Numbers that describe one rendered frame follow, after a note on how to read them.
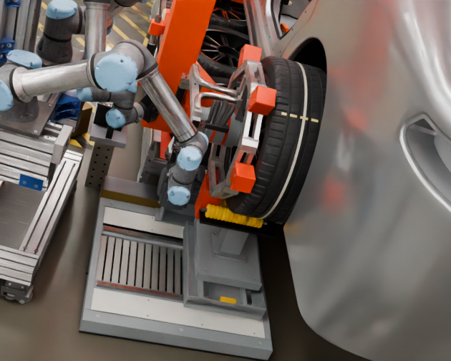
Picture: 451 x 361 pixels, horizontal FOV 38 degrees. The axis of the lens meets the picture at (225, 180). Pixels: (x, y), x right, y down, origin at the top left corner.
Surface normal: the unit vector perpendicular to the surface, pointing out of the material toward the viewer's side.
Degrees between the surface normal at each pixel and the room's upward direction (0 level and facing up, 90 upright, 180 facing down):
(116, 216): 0
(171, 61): 90
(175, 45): 90
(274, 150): 65
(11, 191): 0
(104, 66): 86
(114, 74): 86
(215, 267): 0
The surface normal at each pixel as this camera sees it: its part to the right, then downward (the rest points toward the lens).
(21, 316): 0.30, -0.77
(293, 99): 0.29, -0.36
